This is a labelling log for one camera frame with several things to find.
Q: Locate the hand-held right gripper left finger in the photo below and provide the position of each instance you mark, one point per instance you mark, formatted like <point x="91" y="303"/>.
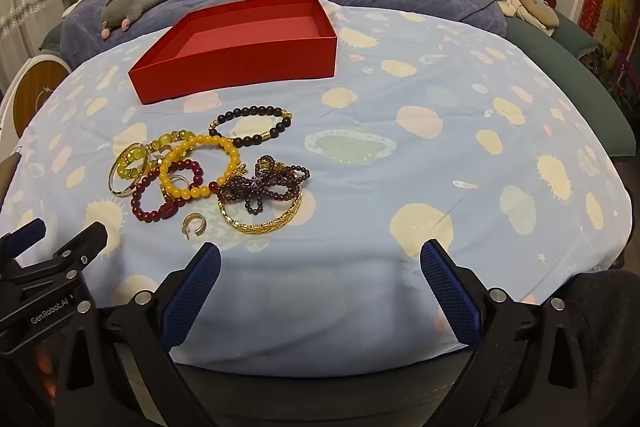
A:
<point x="192" y="292"/>

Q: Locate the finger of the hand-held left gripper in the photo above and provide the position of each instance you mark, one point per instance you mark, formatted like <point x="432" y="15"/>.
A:
<point x="75" y="249"/>
<point x="25" y="234"/>

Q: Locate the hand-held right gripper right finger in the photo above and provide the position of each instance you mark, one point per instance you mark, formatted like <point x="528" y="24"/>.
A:
<point x="450" y="292"/>

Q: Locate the gold hoop earring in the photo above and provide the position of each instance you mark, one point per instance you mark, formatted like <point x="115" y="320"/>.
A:
<point x="204" y="223"/>

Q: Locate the thin gold bangle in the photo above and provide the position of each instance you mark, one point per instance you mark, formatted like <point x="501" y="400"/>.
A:
<point x="120" y="192"/>

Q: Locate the red cardboard box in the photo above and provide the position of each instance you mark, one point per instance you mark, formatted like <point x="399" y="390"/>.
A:
<point x="240" y="62"/>

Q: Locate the person's left hand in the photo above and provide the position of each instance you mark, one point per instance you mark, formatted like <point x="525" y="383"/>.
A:
<point x="45" y="367"/>

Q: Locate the light blue planet-print sheet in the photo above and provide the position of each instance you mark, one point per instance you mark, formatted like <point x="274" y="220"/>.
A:
<point x="375" y="207"/>

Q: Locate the white and wood round stand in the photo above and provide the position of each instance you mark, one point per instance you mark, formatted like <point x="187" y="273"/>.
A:
<point x="35" y="92"/>

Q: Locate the white lace curtain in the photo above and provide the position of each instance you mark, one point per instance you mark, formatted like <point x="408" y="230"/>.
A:
<point x="25" y="7"/>

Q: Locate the beige round plush toy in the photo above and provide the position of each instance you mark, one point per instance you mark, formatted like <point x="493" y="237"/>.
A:
<point x="535" y="4"/>

